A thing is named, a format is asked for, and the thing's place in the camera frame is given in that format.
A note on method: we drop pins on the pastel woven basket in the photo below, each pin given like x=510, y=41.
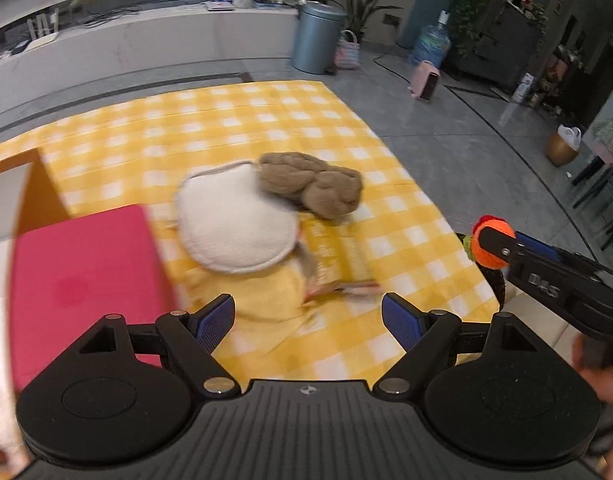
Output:
x=347, y=52

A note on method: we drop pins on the snake plant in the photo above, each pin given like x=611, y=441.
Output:
x=359, y=0

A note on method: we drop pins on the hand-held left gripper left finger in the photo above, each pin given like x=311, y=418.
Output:
x=215, y=322

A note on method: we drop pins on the flat white book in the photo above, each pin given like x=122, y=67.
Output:
x=219, y=6

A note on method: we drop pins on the white round cushion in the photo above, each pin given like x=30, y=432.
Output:
x=231, y=220

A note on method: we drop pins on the orange cardboard box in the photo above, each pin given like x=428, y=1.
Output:
x=41, y=200

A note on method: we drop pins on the yellow checkered tablecloth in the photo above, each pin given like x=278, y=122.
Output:
x=186, y=130

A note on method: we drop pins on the white tall packet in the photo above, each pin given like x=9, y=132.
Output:
x=522, y=90

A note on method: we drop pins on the large leafy green plant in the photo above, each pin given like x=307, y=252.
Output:
x=474, y=0

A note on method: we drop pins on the dining table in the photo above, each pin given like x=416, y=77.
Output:
x=611, y=135

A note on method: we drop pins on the dark cabinet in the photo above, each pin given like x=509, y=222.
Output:
x=511, y=45

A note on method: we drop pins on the person's right hand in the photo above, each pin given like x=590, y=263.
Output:
x=609, y=380

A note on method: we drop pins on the pink heater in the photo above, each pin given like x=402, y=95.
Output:
x=425, y=80

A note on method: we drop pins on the black dining chair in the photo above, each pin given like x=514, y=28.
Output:
x=604, y=195

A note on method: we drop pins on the white marble television console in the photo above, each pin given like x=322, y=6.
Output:
x=161, y=50

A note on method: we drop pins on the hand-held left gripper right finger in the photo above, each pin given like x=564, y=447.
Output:
x=401, y=322

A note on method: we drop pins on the plain yellow cloth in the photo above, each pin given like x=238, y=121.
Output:
x=266, y=300

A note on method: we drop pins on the grey trash can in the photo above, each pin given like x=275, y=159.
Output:
x=316, y=40

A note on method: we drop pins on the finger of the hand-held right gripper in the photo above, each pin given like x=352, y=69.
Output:
x=539, y=249
x=506, y=249

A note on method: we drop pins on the wall socket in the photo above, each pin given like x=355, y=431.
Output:
x=392, y=19

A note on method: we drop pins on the white router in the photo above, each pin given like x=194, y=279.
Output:
x=41, y=40

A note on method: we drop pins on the blue water bottle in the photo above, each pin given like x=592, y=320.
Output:
x=430, y=47

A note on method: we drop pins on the gold wicker bin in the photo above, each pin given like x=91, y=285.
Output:
x=561, y=147

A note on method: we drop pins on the orange knitted ball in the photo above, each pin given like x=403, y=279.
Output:
x=486, y=247

